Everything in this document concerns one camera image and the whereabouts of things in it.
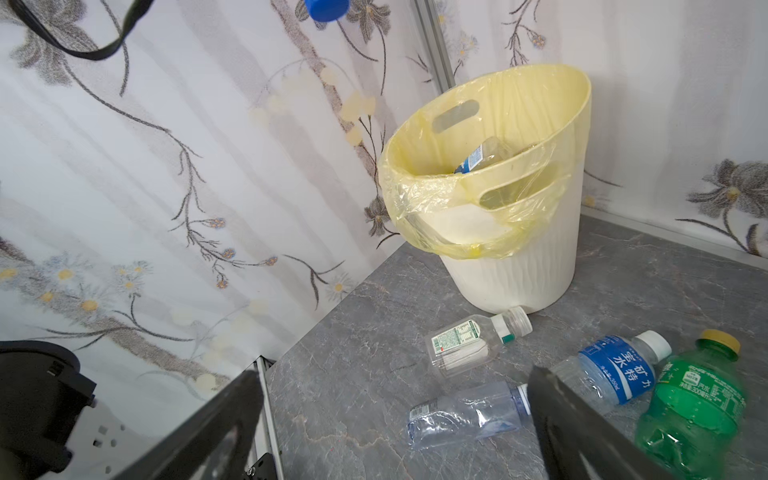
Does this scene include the clear square bottle white cap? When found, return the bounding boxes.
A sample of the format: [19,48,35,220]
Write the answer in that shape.
[425,306,533,378]

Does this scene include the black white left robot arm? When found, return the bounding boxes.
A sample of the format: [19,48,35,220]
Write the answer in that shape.
[1,1,152,478]

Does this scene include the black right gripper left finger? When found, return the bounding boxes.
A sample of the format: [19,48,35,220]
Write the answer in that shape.
[117,369,264,479]

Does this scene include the aluminium mounting rail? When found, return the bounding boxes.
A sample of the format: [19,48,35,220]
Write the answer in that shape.
[246,356,285,480]

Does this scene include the crushed clear bottle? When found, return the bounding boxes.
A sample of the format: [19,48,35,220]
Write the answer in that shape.
[406,381,531,450]

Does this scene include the small green bottle yellow cap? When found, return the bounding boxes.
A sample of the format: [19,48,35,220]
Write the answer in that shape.
[634,329,747,479]

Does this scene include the white bin yellow bag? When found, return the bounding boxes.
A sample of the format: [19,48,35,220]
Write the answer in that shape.
[378,64,592,313]

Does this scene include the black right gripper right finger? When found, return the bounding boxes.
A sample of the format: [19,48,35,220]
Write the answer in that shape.
[527,366,673,479]

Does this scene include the clear bottle blue label blue cap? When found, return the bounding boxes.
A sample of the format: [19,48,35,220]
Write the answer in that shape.
[304,0,351,23]

